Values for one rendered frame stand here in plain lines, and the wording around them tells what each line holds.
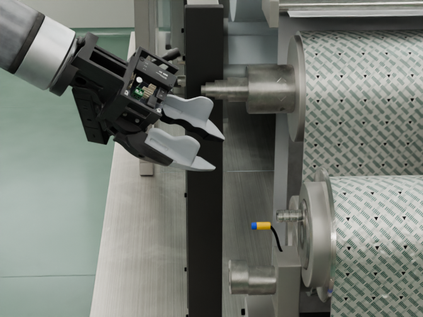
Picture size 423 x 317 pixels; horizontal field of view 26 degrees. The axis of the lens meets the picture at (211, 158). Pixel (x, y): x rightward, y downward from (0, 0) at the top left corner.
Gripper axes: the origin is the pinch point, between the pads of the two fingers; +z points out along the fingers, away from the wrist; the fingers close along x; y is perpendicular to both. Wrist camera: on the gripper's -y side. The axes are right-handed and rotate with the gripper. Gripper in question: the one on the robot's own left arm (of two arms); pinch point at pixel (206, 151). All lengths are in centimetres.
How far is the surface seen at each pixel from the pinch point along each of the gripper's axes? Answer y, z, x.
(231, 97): -3.0, 1.9, 11.3
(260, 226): 2.6, 8.2, -7.4
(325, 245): 14.1, 10.8, -12.7
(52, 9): -441, 8, 338
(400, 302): 13.8, 21.1, -14.5
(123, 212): -72, 12, 26
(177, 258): -56, 20, 14
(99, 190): -269, 48, 133
